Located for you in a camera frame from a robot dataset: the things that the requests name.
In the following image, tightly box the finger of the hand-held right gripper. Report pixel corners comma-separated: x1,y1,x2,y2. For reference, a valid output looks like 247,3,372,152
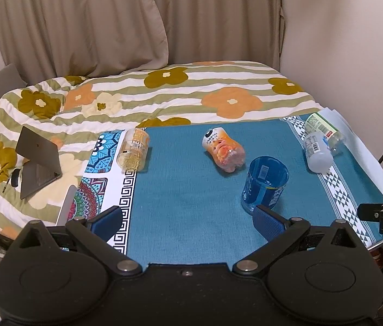
357,203,383,224

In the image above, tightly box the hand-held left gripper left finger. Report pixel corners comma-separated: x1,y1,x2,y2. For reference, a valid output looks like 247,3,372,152
15,206,143,276

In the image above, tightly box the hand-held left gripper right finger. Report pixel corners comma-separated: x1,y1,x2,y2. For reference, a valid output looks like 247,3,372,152
234,205,370,275

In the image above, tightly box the blue transparent cup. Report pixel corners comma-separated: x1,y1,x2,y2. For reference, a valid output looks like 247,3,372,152
240,156,290,215

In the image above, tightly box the white sheet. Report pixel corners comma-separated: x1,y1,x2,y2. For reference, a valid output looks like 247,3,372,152
319,106,383,205

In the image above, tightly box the yellow labelled clear bottle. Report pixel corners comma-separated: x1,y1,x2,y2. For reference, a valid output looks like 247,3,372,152
117,128,150,172

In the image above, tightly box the clear bottle with white label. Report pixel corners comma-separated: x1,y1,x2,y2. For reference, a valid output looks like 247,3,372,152
303,132,334,173

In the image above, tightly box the teal patterned tablecloth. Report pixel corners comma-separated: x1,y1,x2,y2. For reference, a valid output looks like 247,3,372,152
65,113,383,266

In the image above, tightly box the orange plastic bottle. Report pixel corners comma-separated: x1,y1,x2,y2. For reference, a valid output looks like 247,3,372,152
202,126,245,173

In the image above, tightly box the grey open laptop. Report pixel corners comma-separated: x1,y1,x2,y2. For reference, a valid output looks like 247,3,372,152
15,126,63,200

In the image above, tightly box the clear bottle with green label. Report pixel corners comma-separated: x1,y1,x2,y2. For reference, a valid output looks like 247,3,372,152
305,112,344,156

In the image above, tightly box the floral striped blanket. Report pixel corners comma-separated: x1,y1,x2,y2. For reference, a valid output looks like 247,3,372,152
0,60,324,242

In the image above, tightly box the beige curtain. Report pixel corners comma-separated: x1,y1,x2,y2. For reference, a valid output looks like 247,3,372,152
0,0,286,83

